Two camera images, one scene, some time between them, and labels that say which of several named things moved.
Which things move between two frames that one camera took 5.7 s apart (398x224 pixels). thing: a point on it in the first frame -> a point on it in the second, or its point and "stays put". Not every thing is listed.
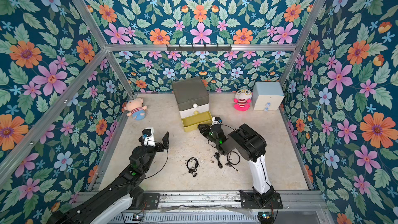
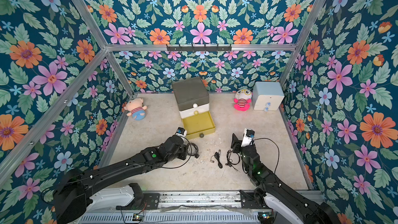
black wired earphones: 230,161 stays put
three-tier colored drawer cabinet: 193,102 stays put
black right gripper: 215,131 -> 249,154
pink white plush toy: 242,99 stays put
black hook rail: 199,49 stays put
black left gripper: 165,141 -> 184,151
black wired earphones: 192,164 -> 196,155
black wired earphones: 216,155 stays put
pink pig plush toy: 136,108 stays put
